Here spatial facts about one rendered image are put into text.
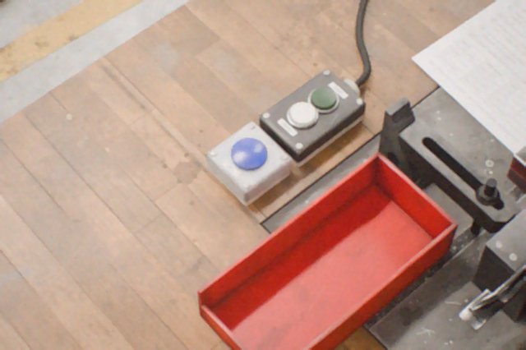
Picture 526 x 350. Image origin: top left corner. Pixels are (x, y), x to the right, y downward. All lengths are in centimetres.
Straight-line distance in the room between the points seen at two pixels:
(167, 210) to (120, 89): 18
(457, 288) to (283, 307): 19
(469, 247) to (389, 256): 9
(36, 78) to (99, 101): 119
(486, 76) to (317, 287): 35
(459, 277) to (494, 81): 27
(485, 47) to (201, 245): 43
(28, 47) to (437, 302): 157
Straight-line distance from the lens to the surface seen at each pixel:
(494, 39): 134
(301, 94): 122
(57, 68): 246
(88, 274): 115
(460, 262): 116
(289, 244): 113
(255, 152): 117
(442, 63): 130
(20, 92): 244
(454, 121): 126
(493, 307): 105
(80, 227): 118
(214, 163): 117
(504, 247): 108
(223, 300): 112
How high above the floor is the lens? 191
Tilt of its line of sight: 58 degrees down
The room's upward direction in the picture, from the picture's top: 1 degrees clockwise
